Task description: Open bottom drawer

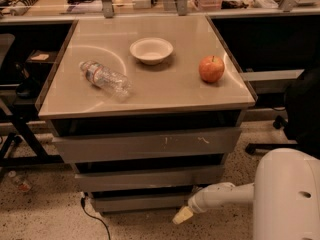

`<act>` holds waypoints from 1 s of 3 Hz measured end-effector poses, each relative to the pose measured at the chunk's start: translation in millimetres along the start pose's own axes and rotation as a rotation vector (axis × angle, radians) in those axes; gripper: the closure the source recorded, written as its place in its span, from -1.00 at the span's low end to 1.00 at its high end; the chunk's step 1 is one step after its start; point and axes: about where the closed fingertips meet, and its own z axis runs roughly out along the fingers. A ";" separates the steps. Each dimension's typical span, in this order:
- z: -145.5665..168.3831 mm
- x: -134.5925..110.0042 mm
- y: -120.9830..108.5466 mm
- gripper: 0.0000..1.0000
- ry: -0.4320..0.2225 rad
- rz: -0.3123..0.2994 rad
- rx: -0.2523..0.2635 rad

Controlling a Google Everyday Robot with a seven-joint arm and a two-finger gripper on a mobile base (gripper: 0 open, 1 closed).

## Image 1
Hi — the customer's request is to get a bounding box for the grey middle drawer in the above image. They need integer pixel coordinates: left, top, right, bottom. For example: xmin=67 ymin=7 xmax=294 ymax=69
xmin=75 ymin=165 xmax=224 ymax=192

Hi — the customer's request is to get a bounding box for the black left side chair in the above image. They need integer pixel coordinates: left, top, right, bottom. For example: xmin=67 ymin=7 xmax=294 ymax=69
xmin=0 ymin=33 xmax=64 ymax=178

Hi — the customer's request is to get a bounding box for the grey bottom drawer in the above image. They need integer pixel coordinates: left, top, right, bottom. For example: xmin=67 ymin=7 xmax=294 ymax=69
xmin=90 ymin=185 xmax=197 ymax=213

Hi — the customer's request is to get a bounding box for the grey drawer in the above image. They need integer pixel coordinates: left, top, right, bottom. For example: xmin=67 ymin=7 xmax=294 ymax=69
xmin=90 ymin=185 xmax=197 ymax=213
xmin=53 ymin=127 xmax=241 ymax=163
xmin=75 ymin=165 xmax=224 ymax=192

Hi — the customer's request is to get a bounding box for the black office chair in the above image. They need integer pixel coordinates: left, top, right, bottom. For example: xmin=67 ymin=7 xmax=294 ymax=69
xmin=245 ymin=67 xmax=320 ymax=158

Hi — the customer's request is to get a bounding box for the clear plastic water bottle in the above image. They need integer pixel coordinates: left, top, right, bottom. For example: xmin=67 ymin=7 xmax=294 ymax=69
xmin=79 ymin=60 xmax=132 ymax=100

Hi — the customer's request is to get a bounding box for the white paper bowl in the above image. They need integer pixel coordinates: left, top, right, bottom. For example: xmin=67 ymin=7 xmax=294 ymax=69
xmin=129 ymin=38 xmax=173 ymax=65

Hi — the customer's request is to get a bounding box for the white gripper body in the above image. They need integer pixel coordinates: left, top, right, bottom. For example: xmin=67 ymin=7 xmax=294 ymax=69
xmin=187 ymin=192 xmax=208 ymax=213

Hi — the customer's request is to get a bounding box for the black power cable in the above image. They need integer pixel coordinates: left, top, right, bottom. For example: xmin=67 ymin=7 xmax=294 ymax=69
xmin=79 ymin=196 xmax=112 ymax=240

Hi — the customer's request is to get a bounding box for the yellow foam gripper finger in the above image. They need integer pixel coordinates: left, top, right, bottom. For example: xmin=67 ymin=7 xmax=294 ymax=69
xmin=172 ymin=206 xmax=193 ymax=225

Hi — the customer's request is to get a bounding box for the grey three-drawer cabinet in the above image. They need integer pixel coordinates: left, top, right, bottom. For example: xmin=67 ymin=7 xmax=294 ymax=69
xmin=34 ymin=14 xmax=258 ymax=216

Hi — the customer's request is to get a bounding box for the red apple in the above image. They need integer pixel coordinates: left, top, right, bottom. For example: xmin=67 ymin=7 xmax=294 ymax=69
xmin=198 ymin=55 xmax=225 ymax=83

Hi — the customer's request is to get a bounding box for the small bottle on floor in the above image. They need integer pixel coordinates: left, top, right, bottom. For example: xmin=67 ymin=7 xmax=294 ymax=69
xmin=8 ymin=171 xmax=32 ymax=192

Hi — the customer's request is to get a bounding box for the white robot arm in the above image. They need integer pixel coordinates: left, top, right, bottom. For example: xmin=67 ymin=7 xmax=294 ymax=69
xmin=173 ymin=148 xmax=320 ymax=240

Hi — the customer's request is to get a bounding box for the grey top drawer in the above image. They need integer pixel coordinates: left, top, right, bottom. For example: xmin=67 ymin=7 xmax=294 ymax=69
xmin=53 ymin=127 xmax=241 ymax=163

